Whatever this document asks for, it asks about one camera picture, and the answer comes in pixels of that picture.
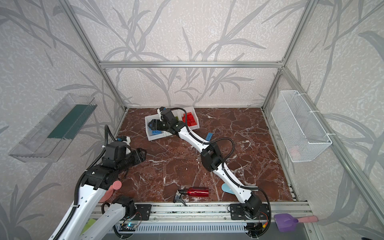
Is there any blue lego brick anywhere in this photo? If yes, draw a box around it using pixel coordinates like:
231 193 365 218
152 130 163 135
206 133 213 142

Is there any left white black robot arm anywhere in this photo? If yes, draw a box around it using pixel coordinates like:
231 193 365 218
50 125 147 240

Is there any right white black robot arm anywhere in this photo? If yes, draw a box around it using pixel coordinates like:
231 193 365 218
146 107 271 220

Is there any left green-lit circuit board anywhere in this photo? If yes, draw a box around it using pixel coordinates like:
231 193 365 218
119 223 141 232

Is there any light blue toy shovel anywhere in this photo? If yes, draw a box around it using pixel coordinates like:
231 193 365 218
221 184 234 195

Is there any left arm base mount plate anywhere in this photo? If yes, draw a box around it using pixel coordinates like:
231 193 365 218
130 204 152 221

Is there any clear plastic wall shelf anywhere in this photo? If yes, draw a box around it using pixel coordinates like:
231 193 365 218
9 94 97 163

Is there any aluminium front rail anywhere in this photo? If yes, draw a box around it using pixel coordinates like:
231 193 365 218
143 202 313 223

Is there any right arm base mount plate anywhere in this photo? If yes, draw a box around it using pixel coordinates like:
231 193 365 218
227 204 271 221

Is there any white wire mesh basket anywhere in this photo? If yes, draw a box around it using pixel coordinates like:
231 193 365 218
271 90 333 163

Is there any purple toy shovel pink handle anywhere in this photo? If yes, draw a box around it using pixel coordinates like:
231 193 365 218
274 214 318 233

